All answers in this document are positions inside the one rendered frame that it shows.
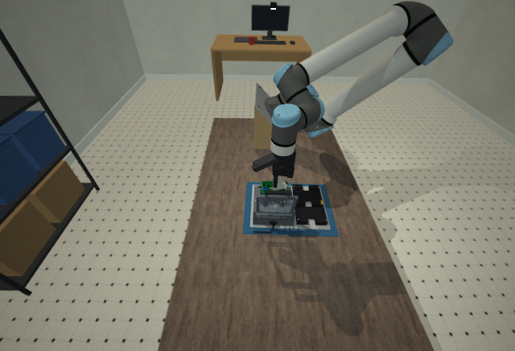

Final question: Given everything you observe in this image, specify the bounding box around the green circuit board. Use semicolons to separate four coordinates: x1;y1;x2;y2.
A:
262;181;287;193

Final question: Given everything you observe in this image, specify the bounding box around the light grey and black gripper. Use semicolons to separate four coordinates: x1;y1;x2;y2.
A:
272;151;296;191

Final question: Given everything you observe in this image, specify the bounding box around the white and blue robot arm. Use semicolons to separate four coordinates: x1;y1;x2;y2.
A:
253;2;453;172

